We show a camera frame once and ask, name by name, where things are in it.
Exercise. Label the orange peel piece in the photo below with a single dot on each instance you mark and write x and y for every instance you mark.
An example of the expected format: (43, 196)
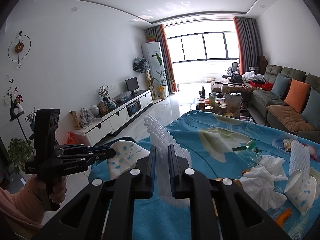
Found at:
(284, 216)

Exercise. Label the white crumpled tissue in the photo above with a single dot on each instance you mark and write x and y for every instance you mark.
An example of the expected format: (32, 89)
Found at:
(259, 182)

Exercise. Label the tall green potted plant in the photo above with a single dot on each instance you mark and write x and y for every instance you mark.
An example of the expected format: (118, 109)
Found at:
(162, 77)

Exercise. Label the orange plastic bag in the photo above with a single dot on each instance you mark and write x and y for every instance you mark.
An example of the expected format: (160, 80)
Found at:
(71, 138)

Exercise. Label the white dotted paper cup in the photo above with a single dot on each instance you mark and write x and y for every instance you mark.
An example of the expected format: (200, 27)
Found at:
(127, 154)

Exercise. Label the orange grey curtain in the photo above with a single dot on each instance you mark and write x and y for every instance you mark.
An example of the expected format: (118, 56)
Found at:
(249, 42)

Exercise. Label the green brown sofa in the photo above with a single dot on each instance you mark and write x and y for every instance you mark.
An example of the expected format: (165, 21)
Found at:
(275, 111)

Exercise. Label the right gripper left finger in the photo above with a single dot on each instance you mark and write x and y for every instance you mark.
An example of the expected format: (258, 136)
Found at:
(104, 210)

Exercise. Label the left hand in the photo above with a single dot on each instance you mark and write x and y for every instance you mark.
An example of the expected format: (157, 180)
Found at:
(59, 190)

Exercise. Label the large white foam net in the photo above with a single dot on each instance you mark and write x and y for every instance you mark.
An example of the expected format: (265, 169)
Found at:
(161, 138)

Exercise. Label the grey blue cushion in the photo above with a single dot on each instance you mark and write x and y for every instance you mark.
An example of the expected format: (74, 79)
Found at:
(311, 112)
(280, 86)

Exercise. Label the small white foam net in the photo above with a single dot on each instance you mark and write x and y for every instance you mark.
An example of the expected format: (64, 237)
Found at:
(299, 158)

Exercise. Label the round wall clock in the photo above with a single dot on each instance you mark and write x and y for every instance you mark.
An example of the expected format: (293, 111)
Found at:
(19, 48)

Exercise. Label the white tv cabinet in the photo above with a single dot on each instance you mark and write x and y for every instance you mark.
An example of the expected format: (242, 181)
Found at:
(115, 120)

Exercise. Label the pink sleeve forearm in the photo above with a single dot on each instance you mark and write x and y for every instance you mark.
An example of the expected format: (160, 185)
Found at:
(23, 207)

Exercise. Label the orange cushion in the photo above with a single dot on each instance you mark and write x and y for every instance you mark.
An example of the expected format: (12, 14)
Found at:
(297, 94)

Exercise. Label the white floor air conditioner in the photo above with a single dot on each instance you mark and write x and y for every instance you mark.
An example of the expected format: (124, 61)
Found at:
(150, 51)

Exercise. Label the black monitor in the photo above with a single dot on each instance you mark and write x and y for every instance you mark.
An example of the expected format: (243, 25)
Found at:
(132, 85)

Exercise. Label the black plant stand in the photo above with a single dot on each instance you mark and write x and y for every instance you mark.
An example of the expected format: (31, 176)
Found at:
(19, 150)

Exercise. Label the cluttered coffee table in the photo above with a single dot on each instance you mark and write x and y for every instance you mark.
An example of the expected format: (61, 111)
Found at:
(224, 102)

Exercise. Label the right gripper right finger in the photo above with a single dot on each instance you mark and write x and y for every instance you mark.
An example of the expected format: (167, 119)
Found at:
(219, 209)

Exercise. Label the red cookie packet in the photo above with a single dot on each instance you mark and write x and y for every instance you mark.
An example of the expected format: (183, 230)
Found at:
(313, 152)

